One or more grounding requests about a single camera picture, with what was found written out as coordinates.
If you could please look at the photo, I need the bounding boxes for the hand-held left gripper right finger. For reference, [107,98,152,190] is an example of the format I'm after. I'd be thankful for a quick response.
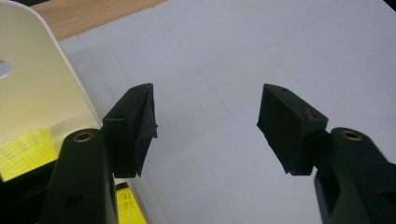
[256,83,330,176]

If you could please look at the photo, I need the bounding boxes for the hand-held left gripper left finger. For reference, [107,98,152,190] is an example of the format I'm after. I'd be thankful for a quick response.
[102,82,158,179]

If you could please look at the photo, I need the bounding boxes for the white plastic storage bin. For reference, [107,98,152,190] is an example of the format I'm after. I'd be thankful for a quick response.
[0,0,166,224]

